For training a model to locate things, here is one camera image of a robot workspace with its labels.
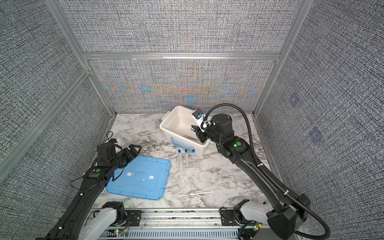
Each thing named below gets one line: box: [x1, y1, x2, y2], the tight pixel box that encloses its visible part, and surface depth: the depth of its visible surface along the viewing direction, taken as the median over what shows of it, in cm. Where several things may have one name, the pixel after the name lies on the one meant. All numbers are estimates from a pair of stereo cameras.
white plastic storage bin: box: [159, 105, 211, 157], surface depth 100 cm
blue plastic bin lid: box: [106, 155, 171, 200], surface depth 88 cm
